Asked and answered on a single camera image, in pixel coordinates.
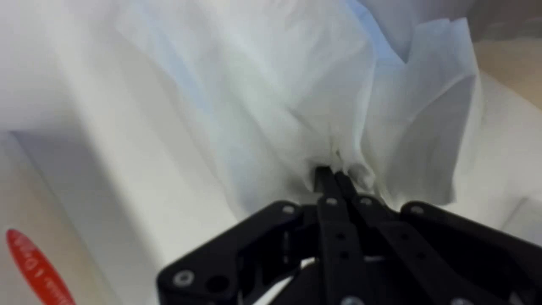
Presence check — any white paper towel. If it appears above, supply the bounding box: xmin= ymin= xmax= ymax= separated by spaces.
xmin=109 ymin=0 xmax=488 ymax=211

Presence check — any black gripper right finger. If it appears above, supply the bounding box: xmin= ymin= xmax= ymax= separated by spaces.
xmin=332 ymin=170 xmax=542 ymax=305

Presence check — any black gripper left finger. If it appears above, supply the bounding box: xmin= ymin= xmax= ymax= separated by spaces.
xmin=156 ymin=164 xmax=363 ymax=305

